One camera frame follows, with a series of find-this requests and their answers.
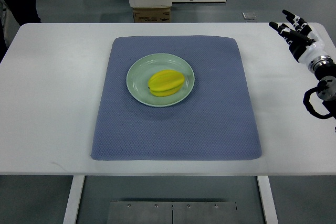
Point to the grey floor outlet plate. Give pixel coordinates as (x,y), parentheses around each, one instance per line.
(249,15)

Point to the blue textured mat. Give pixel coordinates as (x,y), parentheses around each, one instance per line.
(215,122)

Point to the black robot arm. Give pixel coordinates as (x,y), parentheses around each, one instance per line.
(324,71)

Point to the cardboard box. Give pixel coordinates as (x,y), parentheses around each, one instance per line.
(152,15)

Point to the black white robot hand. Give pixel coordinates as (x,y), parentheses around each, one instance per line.
(305,43)

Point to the white table leg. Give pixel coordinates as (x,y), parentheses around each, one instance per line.
(267,200)
(74,199)

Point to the left white table leg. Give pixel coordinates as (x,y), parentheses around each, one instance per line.
(74,199)

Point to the light green plate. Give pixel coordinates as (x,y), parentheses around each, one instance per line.
(143,69)

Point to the right white table leg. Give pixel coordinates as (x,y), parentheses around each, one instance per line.
(267,200)

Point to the yellow starfruit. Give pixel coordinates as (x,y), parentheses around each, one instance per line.
(165,83)

